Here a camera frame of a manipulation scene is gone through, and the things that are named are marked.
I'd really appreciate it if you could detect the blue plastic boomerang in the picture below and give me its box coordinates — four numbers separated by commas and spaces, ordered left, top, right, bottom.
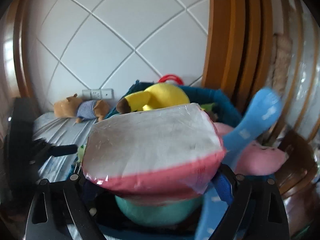
194, 87, 282, 239

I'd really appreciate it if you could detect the pink star plush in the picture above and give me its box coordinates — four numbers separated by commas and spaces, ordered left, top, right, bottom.
212, 122, 289, 176

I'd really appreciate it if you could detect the pink tissue pack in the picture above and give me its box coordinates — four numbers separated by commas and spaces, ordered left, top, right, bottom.
82, 103, 226, 199

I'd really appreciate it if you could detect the yellow striped tiger plush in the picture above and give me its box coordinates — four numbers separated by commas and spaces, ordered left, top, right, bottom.
116, 83, 190, 114

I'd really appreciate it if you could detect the green frog plush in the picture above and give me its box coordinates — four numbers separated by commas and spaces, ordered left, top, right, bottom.
77, 145, 86, 163

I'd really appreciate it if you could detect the blue striped bed sheet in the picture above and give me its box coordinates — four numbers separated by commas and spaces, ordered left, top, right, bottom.
34, 112, 96, 182

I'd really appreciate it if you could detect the brown bear plush striped shirt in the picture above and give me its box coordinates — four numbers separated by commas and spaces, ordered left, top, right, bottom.
54, 94, 110, 123

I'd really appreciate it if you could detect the wooden chair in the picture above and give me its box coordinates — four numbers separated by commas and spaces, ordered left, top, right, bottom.
274, 130, 317, 199

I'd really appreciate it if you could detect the blue plastic storage crate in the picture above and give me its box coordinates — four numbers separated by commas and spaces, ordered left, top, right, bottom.
81, 86, 242, 239

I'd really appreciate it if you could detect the teal plush toy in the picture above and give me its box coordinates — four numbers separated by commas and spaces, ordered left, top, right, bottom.
115, 196, 203, 227

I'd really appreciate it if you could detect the red plastic toy case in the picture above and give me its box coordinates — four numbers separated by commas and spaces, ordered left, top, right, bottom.
158, 74, 184, 86

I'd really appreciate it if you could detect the rolled patterned carpet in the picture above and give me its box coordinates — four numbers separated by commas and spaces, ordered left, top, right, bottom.
266, 34, 292, 98

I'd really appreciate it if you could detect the wooden glass partition screen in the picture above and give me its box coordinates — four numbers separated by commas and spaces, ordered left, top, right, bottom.
278, 0, 319, 142

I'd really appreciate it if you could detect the grey wall socket panel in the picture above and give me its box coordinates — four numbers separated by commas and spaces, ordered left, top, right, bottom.
82, 88, 114, 100

